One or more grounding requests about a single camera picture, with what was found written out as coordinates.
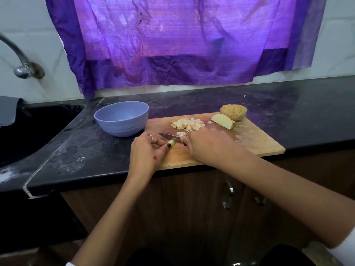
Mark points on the person's right hand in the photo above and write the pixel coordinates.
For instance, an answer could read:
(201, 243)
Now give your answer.
(211, 144)

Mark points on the person's left hand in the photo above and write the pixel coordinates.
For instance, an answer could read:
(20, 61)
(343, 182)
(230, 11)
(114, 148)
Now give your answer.
(144, 158)

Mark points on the potato slice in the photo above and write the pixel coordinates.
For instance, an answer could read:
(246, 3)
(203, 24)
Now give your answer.
(222, 121)

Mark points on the pile of diced potato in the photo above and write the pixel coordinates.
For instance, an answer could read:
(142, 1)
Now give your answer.
(187, 124)

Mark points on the tan potato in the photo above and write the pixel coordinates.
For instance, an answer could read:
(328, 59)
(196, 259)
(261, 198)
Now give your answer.
(174, 141)

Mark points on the rounded potato end piece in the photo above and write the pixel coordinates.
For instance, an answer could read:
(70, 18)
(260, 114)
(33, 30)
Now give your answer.
(233, 112)

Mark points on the blue bowl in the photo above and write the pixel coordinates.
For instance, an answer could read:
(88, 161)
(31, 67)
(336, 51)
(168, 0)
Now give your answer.
(121, 119)

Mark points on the person's left forearm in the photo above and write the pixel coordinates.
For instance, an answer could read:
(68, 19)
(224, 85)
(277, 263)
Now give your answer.
(111, 224)

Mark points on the person's right forearm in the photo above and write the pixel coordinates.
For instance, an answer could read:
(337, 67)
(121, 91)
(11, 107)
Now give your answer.
(299, 196)

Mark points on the person's dark trousers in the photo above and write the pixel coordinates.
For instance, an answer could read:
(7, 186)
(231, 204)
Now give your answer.
(283, 256)

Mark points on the wooden cutting board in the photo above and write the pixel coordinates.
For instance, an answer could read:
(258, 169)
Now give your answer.
(260, 138)

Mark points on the purple cloth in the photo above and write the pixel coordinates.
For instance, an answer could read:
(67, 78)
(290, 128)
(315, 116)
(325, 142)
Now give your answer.
(188, 36)

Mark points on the dark sink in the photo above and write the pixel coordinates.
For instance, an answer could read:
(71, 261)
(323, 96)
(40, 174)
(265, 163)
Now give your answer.
(33, 130)

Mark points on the grey cloth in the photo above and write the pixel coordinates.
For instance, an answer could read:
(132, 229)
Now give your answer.
(10, 110)

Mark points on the metal faucet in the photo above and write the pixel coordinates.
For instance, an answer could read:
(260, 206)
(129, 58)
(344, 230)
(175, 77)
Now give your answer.
(27, 69)

